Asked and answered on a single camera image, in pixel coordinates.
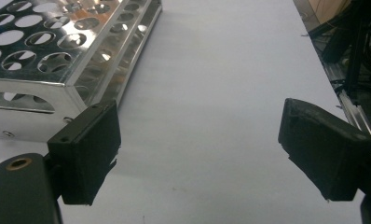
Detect wooden desk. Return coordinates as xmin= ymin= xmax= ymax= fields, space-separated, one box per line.
xmin=308 ymin=0 xmax=352 ymax=24

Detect clear plastic container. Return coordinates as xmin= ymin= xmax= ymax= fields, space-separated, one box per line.
xmin=0 ymin=0 xmax=163 ymax=144

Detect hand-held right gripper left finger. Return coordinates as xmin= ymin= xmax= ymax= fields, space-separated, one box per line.
xmin=47 ymin=99 xmax=122 ymax=206

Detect white work board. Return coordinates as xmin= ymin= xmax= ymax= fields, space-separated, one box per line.
xmin=0 ymin=0 xmax=364 ymax=224

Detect black metal stand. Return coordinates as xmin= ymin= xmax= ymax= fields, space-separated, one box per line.
xmin=309 ymin=0 xmax=371 ymax=94

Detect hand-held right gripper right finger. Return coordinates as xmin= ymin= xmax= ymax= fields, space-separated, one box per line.
xmin=277 ymin=97 xmax=371 ymax=203

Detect aluminium floor rail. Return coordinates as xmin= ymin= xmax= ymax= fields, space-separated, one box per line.
xmin=324 ymin=60 xmax=371 ymax=157

